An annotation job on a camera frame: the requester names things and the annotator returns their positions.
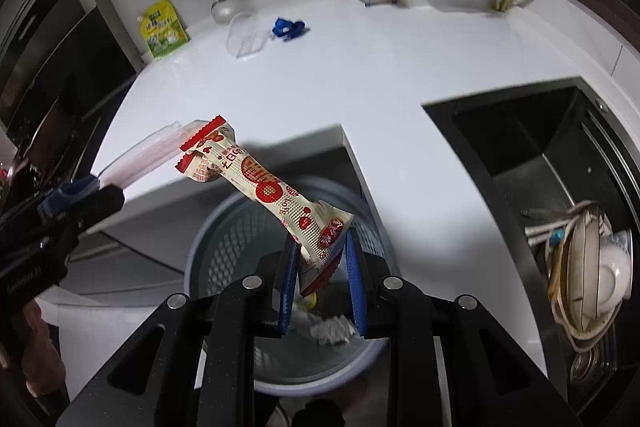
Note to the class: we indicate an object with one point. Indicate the clear plastic strip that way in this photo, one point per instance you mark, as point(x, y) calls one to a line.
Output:
point(145, 157)

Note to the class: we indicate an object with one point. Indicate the green yellow pouch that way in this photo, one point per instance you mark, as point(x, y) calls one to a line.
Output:
point(162, 32)

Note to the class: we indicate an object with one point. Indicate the black kitchen sink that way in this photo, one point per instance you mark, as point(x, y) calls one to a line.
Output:
point(500, 142)

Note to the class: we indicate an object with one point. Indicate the person's left hand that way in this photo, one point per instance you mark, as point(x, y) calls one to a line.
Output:
point(45, 352)

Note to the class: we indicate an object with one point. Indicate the cream plate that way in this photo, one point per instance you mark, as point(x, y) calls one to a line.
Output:
point(580, 267)

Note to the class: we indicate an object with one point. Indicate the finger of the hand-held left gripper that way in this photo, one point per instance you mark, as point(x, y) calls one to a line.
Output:
point(70, 194)
point(100, 205)

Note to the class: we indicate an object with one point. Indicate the clear plastic bag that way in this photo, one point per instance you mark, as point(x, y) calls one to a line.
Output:
point(245, 37)

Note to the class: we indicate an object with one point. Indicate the steel bowl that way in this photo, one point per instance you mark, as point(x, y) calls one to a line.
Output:
point(585, 364)

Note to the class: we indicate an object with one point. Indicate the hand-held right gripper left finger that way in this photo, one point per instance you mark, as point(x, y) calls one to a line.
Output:
point(286, 292)

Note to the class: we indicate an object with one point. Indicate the black integrated stove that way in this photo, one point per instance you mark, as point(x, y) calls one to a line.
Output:
point(45, 57)

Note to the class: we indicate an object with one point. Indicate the red white snack wrapper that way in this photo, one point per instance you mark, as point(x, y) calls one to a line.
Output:
point(265, 187)

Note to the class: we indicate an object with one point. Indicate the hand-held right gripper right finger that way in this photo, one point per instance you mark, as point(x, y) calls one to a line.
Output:
point(357, 292)

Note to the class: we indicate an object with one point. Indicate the blue wrapper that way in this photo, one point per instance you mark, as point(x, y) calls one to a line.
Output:
point(286, 28)

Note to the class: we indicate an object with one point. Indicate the white bowl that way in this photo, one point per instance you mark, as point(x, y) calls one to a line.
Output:
point(612, 272)

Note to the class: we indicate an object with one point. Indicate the white tissue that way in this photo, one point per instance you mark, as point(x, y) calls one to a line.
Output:
point(330, 329)

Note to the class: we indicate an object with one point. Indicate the grey perforated trash bin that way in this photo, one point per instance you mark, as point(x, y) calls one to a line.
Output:
point(225, 257)

